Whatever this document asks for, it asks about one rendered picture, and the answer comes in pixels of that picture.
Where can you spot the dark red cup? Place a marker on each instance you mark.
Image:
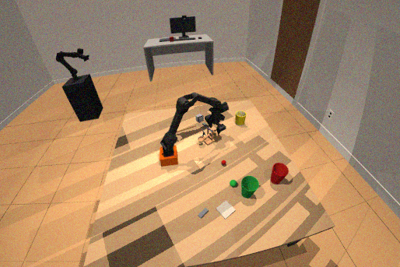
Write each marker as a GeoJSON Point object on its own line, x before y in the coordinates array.
{"type": "Point", "coordinates": [279, 171]}

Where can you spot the white flat square tile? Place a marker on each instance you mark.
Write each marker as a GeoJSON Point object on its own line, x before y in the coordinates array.
{"type": "Point", "coordinates": [225, 209]}

